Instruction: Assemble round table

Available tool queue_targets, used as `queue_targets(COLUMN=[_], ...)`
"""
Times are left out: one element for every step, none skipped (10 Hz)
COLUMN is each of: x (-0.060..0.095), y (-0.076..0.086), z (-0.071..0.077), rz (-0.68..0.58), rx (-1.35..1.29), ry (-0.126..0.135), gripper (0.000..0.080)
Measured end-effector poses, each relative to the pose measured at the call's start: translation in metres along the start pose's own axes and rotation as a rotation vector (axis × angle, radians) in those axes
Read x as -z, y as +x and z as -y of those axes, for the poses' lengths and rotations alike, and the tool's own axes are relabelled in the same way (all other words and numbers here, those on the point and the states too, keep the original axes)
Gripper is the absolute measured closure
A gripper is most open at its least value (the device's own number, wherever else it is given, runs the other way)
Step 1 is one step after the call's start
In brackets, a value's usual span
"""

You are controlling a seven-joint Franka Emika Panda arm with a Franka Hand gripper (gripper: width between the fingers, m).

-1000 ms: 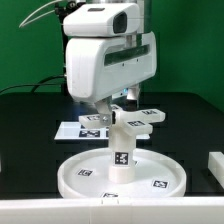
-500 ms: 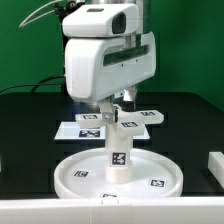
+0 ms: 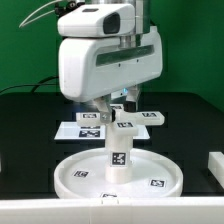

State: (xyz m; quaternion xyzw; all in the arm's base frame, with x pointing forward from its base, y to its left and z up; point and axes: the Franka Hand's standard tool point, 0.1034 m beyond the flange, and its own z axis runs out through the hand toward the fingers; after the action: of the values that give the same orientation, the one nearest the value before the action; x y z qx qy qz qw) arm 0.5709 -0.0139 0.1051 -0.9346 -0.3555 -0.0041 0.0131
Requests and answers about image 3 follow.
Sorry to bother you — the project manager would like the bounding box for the white round table top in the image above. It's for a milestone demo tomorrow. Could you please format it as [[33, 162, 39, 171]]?
[[54, 148, 183, 199]]

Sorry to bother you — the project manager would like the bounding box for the white cable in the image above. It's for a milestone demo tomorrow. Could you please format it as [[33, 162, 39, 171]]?
[[18, 0, 68, 29]]

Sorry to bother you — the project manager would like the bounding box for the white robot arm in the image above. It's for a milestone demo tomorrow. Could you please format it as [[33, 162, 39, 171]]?
[[57, 0, 163, 124]]

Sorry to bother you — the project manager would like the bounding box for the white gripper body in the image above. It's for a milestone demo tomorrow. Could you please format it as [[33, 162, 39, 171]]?
[[58, 26, 163, 102]]

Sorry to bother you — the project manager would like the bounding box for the white marker board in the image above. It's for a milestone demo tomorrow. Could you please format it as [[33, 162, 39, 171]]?
[[55, 122, 150, 140]]

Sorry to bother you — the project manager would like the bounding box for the white front obstacle wall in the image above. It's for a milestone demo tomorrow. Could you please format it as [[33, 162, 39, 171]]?
[[0, 197, 224, 224]]

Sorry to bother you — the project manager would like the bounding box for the white obstacle wall block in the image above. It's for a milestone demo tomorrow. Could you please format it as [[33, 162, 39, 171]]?
[[208, 152, 224, 189]]

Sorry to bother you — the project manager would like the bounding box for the black cable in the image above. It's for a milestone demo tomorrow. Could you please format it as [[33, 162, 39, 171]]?
[[0, 74, 60, 96]]

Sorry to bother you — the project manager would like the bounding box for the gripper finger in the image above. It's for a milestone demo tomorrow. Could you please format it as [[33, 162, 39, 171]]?
[[94, 95, 116, 124], [124, 85, 140, 112]]

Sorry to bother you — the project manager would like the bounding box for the white cross table base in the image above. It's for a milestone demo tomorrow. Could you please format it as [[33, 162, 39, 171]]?
[[76, 104, 165, 136]]

